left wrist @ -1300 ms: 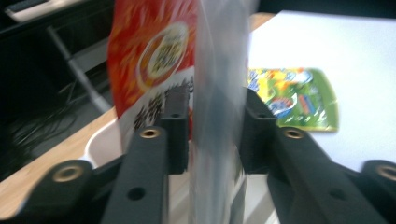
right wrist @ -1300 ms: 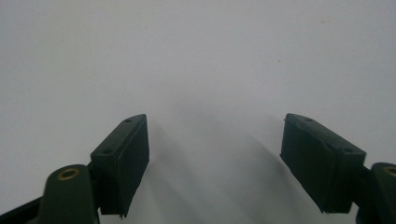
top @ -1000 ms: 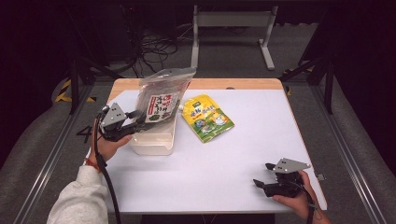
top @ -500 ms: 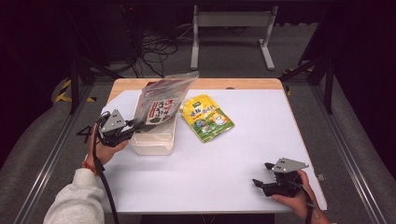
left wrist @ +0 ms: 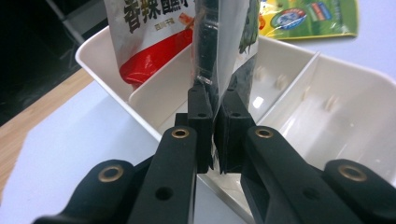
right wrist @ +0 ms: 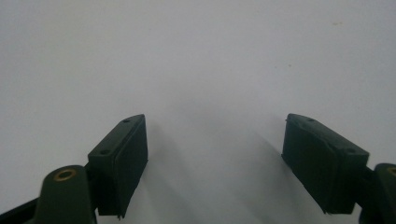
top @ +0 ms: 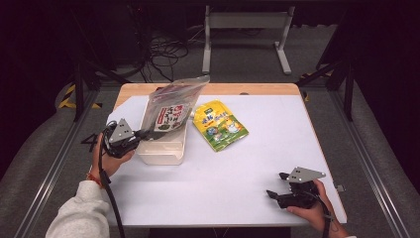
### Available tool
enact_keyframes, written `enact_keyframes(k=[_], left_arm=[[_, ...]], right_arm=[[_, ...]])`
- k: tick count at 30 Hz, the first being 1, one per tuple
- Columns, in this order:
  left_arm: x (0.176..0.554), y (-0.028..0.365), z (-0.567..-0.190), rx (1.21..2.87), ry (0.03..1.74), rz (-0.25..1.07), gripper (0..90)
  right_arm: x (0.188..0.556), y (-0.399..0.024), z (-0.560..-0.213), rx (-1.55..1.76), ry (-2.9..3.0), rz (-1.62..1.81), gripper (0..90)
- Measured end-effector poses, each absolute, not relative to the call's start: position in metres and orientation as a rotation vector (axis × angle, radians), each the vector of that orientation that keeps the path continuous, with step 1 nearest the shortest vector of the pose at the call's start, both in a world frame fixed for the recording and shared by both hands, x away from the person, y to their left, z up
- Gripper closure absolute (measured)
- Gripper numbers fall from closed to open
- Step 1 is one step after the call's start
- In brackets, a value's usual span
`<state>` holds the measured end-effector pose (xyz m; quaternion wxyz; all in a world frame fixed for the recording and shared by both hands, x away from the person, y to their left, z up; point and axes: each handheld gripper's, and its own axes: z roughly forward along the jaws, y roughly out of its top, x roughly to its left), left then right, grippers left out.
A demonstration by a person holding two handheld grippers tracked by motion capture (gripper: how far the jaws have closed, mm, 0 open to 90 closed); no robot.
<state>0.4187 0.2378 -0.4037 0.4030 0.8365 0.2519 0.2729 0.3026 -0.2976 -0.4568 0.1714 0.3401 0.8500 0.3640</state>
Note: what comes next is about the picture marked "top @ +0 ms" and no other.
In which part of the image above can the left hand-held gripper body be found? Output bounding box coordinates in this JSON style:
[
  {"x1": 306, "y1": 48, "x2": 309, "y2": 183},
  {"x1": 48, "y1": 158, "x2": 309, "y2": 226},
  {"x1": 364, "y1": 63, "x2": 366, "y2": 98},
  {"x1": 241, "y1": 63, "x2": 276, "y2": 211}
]
[{"x1": 103, "y1": 118, "x2": 143, "y2": 159}]

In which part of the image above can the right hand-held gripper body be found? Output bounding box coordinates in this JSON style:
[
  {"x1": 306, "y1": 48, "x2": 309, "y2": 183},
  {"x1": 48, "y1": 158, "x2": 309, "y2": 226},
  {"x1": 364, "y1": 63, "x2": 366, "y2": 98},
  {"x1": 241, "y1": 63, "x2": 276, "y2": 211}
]
[{"x1": 276, "y1": 167, "x2": 327, "y2": 210}]

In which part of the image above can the white divided plastic box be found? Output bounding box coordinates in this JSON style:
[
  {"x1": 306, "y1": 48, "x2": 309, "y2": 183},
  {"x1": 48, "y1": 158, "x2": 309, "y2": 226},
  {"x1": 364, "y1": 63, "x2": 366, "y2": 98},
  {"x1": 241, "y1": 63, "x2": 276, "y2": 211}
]
[{"x1": 136, "y1": 95, "x2": 190, "y2": 167}]

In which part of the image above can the clear bag of dark seaweed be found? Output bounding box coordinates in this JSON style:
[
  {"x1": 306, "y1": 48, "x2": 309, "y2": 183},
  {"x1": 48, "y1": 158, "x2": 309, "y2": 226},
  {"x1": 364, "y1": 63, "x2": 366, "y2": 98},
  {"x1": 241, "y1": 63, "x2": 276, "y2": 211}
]
[{"x1": 140, "y1": 74, "x2": 211, "y2": 142}]

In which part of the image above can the person's right hand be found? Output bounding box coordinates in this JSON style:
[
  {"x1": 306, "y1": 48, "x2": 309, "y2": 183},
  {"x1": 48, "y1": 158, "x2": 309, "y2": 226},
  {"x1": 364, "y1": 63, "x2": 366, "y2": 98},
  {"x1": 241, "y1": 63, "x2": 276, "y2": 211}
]
[{"x1": 286, "y1": 178, "x2": 332, "y2": 233}]

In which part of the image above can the person's left hand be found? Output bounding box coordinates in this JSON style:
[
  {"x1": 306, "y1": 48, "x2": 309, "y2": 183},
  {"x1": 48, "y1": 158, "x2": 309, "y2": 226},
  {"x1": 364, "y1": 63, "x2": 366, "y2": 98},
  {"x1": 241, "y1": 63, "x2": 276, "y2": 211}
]
[{"x1": 89, "y1": 133, "x2": 137, "y2": 179}]

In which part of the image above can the white table mat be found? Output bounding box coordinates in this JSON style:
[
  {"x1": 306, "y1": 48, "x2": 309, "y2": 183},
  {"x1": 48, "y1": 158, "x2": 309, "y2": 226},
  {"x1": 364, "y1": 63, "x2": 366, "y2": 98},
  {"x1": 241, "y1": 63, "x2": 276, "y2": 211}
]
[{"x1": 105, "y1": 94, "x2": 348, "y2": 228}]

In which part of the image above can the yellow and black hazard tape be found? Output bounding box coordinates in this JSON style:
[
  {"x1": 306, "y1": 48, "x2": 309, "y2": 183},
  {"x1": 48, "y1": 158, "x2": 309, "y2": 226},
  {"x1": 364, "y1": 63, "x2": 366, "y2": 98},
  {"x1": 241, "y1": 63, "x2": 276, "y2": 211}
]
[{"x1": 57, "y1": 83, "x2": 103, "y2": 110}]

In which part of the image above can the black metal stand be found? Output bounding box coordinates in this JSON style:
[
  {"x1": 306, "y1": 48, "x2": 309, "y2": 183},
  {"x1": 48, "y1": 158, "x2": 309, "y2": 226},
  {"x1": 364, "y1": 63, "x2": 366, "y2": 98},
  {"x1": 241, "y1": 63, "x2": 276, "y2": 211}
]
[
  {"x1": 296, "y1": 56, "x2": 357, "y2": 123},
  {"x1": 70, "y1": 56, "x2": 132, "y2": 123}
]

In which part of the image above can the yellow spouted pouch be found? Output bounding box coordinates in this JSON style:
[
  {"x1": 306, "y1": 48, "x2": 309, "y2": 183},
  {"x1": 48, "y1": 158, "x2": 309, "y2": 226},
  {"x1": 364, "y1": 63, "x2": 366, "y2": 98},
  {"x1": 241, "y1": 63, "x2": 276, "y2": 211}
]
[{"x1": 188, "y1": 98, "x2": 251, "y2": 153}]

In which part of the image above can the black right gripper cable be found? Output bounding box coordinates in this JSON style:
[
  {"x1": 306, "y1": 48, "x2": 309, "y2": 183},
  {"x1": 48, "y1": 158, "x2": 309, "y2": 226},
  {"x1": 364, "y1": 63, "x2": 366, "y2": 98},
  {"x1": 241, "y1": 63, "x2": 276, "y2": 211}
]
[{"x1": 313, "y1": 191, "x2": 335, "y2": 238}]

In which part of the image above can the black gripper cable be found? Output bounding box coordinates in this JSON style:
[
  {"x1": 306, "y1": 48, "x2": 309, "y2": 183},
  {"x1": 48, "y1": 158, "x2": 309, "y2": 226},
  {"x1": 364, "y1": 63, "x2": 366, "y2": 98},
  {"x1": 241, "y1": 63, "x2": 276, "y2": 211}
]
[
  {"x1": 313, "y1": 191, "x2": 335, "y2": 238},
  {"x1": 97, "y1": 120, "x2": 127, "y2": 238}
]

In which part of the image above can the red bracelet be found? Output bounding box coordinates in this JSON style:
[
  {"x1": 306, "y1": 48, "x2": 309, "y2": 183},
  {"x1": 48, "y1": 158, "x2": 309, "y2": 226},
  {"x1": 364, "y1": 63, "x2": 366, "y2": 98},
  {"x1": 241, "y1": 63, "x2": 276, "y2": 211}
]
[{"x1": 86, "y1": 171, "x2": 105, "y2": 188}]

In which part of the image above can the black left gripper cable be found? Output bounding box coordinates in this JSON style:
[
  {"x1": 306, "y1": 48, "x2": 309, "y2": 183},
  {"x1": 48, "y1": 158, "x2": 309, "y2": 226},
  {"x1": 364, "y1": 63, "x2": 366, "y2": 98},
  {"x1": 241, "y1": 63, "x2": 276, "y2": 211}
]
[{"x1": 97, "y1": 120, "x2": 127, "y2": 238}]

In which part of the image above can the aluminium frame rail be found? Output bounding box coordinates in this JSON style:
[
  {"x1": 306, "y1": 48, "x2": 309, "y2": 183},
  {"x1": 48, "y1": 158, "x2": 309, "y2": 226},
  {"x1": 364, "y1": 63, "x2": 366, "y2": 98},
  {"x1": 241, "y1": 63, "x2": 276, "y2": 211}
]
[
  {"x1": 330, "y1": 88, "x2": 412, "y2": 238},
  {"x1": 13, "y1": 88, "x2": 102, "y2": 238}
]

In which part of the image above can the bundle of black floor cables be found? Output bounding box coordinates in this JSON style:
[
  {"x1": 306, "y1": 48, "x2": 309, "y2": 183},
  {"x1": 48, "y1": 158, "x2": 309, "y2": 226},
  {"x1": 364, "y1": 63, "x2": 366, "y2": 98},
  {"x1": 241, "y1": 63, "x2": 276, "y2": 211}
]
[{"x1": 132, "y1": 29, "x2": 191, "y2": 83}]

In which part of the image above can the white metal table frame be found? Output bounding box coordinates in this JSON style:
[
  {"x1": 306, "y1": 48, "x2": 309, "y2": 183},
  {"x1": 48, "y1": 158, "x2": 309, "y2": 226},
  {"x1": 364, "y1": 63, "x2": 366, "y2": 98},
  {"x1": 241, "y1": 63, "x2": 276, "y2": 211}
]
[{"x1": 201, "y1": 5, "x2": 296, "y2": 75}]

